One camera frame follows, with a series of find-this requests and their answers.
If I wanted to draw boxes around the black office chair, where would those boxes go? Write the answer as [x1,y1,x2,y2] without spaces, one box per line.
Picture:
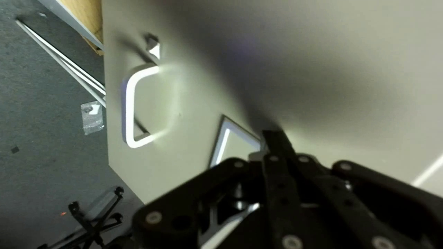
[37,185,125,249]

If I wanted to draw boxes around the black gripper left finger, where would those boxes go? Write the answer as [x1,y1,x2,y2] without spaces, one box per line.
[131,129,296,249]

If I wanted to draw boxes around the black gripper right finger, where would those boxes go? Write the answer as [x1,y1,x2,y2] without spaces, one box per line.
[275,129,443,249]

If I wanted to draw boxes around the small wooden side table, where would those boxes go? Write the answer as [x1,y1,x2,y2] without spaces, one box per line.
[37,0,105,56]

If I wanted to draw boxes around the beige drawer with label holder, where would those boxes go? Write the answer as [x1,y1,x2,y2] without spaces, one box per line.
[101,0,443,204]

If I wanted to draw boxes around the white metal frame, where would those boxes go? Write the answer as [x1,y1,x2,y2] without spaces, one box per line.
[13,16,107,107]

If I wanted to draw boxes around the clear plastic floor piece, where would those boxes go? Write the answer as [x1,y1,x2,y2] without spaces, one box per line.
[78,99,105,136]

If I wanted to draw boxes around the metal handle of unlabelled drawer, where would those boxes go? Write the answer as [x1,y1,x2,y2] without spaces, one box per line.
[120,63,179,150]

